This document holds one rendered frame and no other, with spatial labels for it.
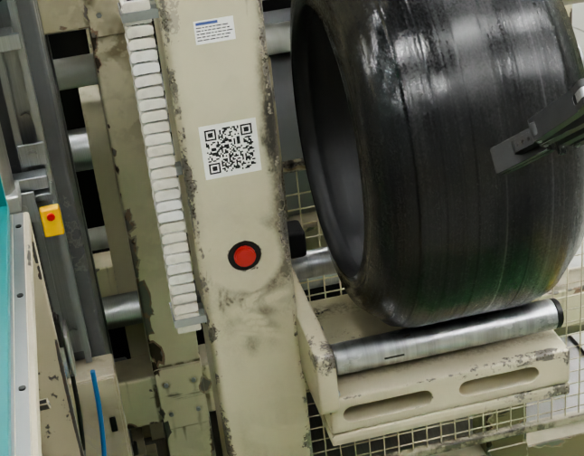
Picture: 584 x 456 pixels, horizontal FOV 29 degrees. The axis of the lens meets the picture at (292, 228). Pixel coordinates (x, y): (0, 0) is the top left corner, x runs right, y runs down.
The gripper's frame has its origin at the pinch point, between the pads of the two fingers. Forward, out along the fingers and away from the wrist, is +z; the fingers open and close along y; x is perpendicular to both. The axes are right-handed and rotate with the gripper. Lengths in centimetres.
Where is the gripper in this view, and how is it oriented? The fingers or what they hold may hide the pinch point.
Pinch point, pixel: (522, 149)
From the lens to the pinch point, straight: 121.2
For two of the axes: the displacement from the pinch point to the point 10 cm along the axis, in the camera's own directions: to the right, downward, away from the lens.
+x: -1.9, -9.4, 2.7
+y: 7.7, 0.2, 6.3
